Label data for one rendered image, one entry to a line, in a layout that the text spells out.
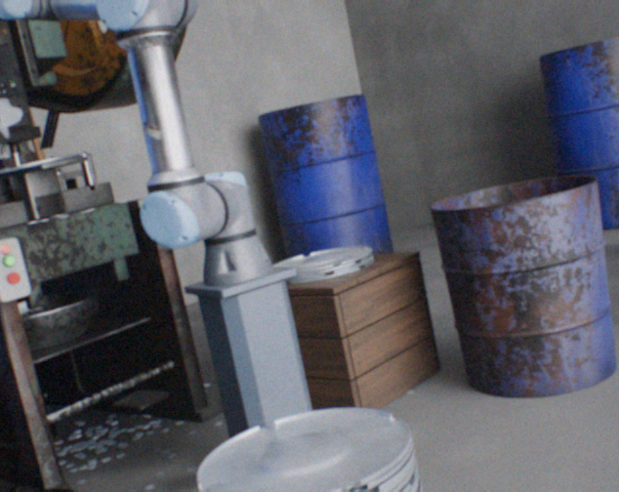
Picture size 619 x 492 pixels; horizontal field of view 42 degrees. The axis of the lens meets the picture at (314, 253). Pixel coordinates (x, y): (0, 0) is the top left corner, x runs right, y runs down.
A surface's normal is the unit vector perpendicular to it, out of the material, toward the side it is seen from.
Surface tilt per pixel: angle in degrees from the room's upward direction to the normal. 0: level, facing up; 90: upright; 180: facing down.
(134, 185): 90
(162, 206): 97
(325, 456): 0
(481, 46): 90
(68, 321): 105
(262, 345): 90
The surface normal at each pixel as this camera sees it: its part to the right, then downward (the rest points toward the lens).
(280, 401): 0.56, 0.01
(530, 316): -0.23, 0.22
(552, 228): 0.15, 0.15
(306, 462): -0.20, -0.97
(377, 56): -0.62, 0.24
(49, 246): 0.76, -0.06
